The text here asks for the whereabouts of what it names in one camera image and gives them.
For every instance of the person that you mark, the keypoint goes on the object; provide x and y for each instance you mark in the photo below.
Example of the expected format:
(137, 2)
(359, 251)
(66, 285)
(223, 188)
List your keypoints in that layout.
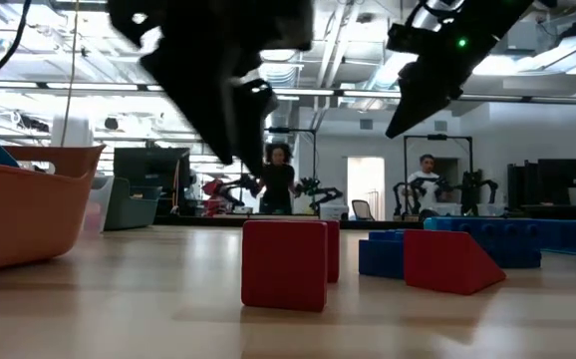
(425, 182)
(278, 182)

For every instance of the red wedge block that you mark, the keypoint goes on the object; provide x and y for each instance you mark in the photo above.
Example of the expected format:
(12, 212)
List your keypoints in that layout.
(442, 264)

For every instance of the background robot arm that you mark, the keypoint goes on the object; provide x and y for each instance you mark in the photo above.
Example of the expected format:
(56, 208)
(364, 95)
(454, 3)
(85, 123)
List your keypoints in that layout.
(320, 192)
(225, 192)
(477, 192)
(402, 197)

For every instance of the teal grey plastic bin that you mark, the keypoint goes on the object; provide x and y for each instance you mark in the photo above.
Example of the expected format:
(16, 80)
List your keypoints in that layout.
(131, 212)

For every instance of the long blue studded brick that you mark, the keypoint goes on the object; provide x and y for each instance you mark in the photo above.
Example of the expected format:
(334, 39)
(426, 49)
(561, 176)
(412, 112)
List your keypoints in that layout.
(507, 234)

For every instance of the small clear plastic bin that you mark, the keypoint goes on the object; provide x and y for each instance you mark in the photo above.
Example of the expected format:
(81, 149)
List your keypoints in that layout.
(97, 209)

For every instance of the office chair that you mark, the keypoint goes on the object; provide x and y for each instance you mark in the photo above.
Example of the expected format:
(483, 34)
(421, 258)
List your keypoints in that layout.
(363, 210)

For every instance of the black monitor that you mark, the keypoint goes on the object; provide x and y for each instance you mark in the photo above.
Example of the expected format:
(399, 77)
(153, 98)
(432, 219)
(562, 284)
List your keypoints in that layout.
(151, 167)

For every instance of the red rectangular block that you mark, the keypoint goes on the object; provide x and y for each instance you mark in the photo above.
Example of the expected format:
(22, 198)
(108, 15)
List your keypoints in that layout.
(283, 266)

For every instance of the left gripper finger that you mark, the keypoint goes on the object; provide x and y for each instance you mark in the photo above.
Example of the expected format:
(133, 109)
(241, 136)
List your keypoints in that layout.
(257, 119)
(203, 100)

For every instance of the orange plastic bin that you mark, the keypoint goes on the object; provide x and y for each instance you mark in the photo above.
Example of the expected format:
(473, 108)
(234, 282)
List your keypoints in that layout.
(29, 214)

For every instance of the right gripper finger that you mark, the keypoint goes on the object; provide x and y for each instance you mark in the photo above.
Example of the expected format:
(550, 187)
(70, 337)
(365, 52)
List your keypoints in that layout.
(410, 112)

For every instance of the red cylinder block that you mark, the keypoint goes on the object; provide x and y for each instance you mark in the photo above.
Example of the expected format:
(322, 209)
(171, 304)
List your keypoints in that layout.
(334, 251)

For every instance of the black equipment rack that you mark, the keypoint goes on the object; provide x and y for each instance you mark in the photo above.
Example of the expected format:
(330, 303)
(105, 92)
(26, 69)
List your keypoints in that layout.
(562, 179)

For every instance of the black aluminium rig frame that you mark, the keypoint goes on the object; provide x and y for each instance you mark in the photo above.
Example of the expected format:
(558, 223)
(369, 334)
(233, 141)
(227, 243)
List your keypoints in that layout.
(208, 222)

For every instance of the blue stepped block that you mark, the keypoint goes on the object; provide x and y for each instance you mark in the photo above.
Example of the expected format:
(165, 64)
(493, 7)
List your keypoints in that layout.
(380, 256)

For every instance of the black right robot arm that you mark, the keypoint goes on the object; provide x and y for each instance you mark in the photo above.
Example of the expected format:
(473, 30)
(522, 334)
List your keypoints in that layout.
(504, 12)

